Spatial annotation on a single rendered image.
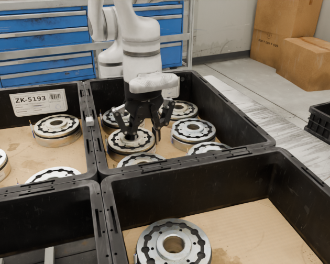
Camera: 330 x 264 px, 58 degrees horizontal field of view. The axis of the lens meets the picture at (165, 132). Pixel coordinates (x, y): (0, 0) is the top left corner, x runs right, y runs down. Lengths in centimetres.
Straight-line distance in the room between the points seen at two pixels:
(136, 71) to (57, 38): 194
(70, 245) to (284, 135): 76
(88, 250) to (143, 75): 30
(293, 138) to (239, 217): 55
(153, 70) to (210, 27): 338
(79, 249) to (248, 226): 26
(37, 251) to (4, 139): 36
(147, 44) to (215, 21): 342
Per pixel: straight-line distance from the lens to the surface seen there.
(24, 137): 78
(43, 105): 80
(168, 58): 276
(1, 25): 245
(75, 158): 66
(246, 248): 49
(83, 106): 65
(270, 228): 52
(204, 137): 65
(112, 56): 92
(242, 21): 418
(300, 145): 100
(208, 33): 392
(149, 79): 53
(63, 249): 50
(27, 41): 247
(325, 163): 95
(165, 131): 73
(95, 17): 88
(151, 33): 55
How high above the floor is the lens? 120
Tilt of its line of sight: 31 degrees down
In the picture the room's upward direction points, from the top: straight up
